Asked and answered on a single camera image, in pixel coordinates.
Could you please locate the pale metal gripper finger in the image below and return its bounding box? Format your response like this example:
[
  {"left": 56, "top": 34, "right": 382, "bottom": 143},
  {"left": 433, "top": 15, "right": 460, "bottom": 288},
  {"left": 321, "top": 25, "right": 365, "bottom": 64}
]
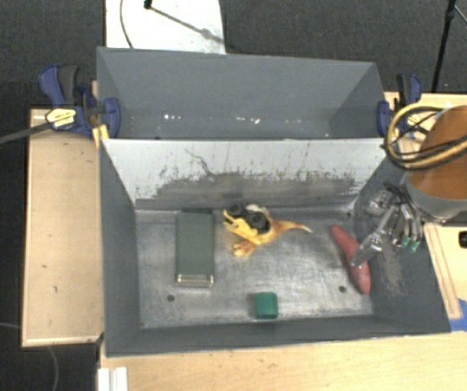
[
  {"left": 350, "top": 234, "right": 377, "bottom": 266},
  {"left": 357, "top": 239, "right": 384, "bottom": 269}
]

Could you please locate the red-brown toy sweet potato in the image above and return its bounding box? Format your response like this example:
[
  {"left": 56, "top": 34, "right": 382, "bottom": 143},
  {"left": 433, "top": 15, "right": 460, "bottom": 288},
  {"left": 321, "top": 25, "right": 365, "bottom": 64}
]
[{"left": 329, "top": 223, "right": 373, "bottom": 296}]

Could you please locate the yellow and black toy animal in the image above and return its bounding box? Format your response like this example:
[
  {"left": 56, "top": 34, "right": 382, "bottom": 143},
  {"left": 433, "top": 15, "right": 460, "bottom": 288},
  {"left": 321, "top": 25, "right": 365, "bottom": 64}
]
[{"left": 221, "top": 202, "right": 314, "bottom": 258}]

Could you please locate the small green block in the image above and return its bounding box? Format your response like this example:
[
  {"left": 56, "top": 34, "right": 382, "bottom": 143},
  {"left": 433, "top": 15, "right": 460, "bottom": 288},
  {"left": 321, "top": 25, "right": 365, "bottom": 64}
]
[{"left": 249, "top": 291, "right": 280, "bottom": 320}]

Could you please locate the grey metal bin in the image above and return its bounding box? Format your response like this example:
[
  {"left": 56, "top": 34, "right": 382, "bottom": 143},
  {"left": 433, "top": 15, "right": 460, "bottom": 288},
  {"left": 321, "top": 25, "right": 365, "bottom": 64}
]
[{"left": 95, "top": 46, "right": 452, "bottom": 356}]

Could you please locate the dark green flat block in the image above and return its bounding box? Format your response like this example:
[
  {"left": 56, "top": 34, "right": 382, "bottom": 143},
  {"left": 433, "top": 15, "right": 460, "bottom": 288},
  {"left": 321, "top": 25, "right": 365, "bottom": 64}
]
[{"left": 174, "top": 209, "right": 215, "bottom": 288}]

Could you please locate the pale wood flat board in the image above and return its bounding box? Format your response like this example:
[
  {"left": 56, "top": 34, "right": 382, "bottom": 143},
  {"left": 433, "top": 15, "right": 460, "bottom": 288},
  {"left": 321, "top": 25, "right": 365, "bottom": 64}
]
[{"left": 20, "top": 107, "right": 106, "bottom": 348}]

